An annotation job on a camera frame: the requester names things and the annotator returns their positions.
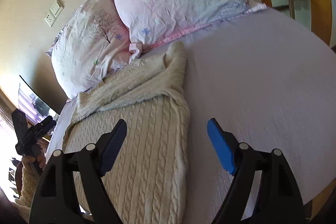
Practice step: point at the pink pillow with tree print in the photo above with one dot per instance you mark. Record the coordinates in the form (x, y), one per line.
(93, 44)

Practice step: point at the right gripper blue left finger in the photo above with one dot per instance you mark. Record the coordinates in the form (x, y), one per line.
(55, 199)

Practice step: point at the person's left hand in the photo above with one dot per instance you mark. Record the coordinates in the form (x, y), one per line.
(28, 160)

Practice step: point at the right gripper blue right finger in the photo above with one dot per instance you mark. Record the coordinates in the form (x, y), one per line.
(278, 199)

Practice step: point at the framed picture on wall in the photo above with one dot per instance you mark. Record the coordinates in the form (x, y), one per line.
(32, 105)

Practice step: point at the lavender bed sheet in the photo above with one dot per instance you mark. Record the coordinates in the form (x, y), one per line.
(270, 82)

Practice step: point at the cream cable knit sweater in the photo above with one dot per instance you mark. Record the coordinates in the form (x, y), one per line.
(147, 183)

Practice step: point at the white wall switch plate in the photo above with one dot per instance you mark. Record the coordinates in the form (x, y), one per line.
(56, 8)

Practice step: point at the white wall socket plate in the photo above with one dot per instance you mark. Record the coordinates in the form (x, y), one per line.
(50, 19)

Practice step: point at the cream fleece jacket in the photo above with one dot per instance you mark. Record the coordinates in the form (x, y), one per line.
(29, 185)

